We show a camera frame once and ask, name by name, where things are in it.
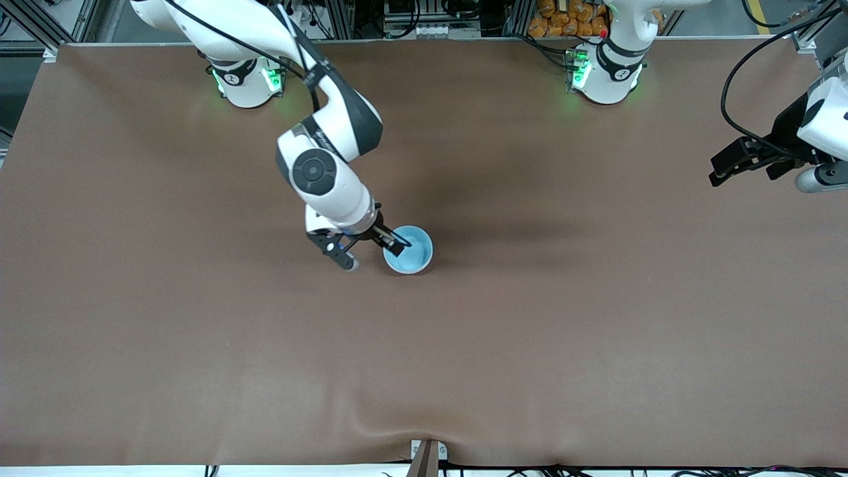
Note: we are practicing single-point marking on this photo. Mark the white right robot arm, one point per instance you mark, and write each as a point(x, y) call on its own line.
point(331, 192)

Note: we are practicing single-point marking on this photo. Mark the brown table mat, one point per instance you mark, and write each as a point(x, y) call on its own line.
point(424, 364)

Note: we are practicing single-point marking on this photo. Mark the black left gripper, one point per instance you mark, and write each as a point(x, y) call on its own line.
point(786, 134)

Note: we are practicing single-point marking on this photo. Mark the white power strip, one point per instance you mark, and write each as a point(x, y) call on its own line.
point(303, 16)

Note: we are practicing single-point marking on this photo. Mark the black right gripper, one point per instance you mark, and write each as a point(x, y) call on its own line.
point(375, 228)

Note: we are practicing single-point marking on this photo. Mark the aluminium frame post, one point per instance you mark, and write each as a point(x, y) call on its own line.
point(811, 36)
point(36, 26)

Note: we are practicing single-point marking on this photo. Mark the brown flat bar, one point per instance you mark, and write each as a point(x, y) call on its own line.
point(424, 464)

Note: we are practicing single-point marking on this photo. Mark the orange snack packages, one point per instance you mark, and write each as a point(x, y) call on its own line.
point(563, 20)

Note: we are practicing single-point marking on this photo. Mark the white connector block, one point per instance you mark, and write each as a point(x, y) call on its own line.
point(437, 31)

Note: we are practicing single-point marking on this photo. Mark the grey metal clamp bracket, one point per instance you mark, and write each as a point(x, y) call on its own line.
point(442, 452)

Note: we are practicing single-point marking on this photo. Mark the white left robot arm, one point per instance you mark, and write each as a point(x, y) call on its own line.
point(606, 83)

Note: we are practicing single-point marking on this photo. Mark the light blue bowl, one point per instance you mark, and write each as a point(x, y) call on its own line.
point(417, 255)

